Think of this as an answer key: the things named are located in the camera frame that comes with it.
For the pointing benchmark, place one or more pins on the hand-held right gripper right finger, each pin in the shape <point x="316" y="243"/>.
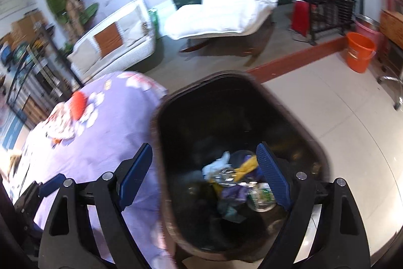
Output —
<point x="274" y="174"/>

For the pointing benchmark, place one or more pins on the brown cardboard box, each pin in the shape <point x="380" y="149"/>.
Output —
<point x="28" y="26"/>

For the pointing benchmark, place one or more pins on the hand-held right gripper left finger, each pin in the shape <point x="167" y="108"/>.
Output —
<point x="135" y="176"/>

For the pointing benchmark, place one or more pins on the purple plastic bag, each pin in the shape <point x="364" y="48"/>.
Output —
<point x="234" y="191"/>

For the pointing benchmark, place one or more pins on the purple floral bedsheet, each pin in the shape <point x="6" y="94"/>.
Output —
<point x="119" y="136"/>

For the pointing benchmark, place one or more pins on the teal paper napkin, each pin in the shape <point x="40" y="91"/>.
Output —
<point x="233" y="214"/>

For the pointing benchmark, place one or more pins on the black iron bed frame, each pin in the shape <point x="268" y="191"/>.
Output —
<point x="47" y="45"/>

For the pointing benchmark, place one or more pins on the black trash bin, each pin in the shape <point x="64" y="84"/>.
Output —
<point x="195" y="117"/>

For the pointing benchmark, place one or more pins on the orange foam fruit net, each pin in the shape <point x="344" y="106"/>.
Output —
<point x="78" y="105"/>

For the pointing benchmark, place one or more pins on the yellow foam fruit net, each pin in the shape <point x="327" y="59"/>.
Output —
<point x="247" y="165"/>

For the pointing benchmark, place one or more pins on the black iron rack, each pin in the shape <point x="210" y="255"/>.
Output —
<point x="330" y="13"/>

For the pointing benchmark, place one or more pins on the chrome chair base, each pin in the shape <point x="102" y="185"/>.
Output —
<point x="393" y="89"/>

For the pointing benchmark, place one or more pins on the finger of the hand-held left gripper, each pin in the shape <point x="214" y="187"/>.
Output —
<point x="52" y="184"/>

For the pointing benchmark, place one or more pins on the green plastic bag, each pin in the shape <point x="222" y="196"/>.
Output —
<point x="154" y="23"/>

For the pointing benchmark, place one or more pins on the green snack packet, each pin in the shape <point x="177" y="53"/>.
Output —
<point x="263" y="193"/>

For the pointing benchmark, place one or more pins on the red bag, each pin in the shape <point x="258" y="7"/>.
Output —
<point x="300" y="17"/>

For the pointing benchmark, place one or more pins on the pink plastic bucket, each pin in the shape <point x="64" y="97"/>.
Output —
<point x="370" y="29"/>

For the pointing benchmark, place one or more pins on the orange plastic bucket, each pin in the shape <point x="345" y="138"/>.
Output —
<point x="359" y="54"/>

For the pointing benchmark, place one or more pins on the white wicker swing sofa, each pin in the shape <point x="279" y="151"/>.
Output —
<point x="138" y="45"/>

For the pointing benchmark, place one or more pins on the orange cushion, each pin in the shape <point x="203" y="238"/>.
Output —
<point x="108" y="40"/>

